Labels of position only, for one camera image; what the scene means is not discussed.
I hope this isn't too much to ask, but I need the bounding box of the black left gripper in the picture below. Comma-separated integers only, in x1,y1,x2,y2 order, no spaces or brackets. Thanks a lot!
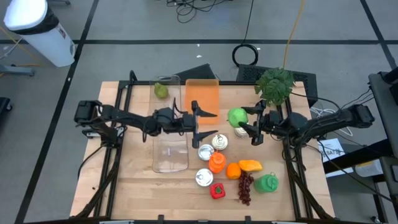
182,100,219,149

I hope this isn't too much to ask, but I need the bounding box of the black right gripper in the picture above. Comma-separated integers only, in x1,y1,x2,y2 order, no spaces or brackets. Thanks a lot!
238,100,277,146

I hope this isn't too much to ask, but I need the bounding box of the green apple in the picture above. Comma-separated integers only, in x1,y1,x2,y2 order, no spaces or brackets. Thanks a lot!
227,107,249,128

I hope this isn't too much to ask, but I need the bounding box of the blue salmon can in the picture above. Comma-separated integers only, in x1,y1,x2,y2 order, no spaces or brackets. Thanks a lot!
211,134,229,151
233,126,249,139

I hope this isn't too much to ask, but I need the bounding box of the silver-lidded tin can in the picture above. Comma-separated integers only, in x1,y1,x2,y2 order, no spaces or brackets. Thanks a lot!
198,144,215,162

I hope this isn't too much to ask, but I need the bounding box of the orange plastic bottle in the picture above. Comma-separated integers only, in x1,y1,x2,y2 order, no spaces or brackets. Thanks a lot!
208,151,227,174

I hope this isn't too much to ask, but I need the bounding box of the clear plastic bin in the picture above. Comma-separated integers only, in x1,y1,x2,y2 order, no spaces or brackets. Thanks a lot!
151,123,190,174
149,75,183,116

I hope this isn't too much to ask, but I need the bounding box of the yellow-orange mango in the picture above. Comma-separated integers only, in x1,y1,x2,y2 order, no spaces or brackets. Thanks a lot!
238,159,264,173

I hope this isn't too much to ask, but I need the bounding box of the Van Camp's tuna can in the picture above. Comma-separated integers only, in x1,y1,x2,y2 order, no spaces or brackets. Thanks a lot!
195,168,215,188

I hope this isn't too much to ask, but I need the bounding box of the orange fruit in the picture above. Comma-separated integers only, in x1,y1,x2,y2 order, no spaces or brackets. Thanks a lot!
226,162,242,180

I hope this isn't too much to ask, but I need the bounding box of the green plastic bottle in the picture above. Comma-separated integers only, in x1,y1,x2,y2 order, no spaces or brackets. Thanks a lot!
253,172,279,194

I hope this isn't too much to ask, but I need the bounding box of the dark red grape bunch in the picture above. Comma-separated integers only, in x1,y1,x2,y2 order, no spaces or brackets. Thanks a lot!
238,170,255,207

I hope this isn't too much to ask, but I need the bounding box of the red bell pepper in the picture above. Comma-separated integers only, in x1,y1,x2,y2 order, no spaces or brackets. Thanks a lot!
210,182,226,200

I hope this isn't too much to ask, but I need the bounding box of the orange translucent plastic bin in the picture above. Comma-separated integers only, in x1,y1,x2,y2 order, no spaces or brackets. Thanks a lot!
184,78,221,126

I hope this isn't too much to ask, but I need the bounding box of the potted green plant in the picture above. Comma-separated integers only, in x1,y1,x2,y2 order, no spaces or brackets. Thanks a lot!
254,67,296,108

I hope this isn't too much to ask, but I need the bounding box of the black slanted box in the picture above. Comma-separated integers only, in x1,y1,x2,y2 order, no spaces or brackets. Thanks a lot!
174,63,217,82

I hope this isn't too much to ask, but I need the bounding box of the green pear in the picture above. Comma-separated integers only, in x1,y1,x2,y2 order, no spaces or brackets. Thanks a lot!
154,82,170,100

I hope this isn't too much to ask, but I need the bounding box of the black perforated box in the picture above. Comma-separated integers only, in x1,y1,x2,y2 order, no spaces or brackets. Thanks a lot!
236,63,318,108

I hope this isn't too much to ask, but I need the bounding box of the white printed paper sheet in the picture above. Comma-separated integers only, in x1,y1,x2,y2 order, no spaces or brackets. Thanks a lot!
317,138,346,163

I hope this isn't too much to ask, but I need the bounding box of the white plastic container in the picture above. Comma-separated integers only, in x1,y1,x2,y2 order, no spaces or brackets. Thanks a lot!
355,159,384,178

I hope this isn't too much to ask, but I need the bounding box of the grey equipment cart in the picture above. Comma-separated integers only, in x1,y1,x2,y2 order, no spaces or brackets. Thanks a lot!
368,67,398,162

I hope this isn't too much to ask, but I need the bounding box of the white trash bin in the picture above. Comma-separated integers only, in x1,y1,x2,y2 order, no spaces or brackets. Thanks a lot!
3,0,76,68

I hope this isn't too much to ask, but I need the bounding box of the grey metal stand foot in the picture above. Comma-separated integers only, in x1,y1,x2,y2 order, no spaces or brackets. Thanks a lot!
0,63,35,78

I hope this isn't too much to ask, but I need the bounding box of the black chair base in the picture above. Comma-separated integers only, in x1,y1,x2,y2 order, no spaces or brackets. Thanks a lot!
0,96,13,118

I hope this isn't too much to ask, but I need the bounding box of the black coiled cable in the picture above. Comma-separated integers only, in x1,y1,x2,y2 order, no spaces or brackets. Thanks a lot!
231,0,259,67

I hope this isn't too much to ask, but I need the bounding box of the yellow cable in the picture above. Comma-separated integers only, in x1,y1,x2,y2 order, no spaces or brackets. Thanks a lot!
282,0,307,70

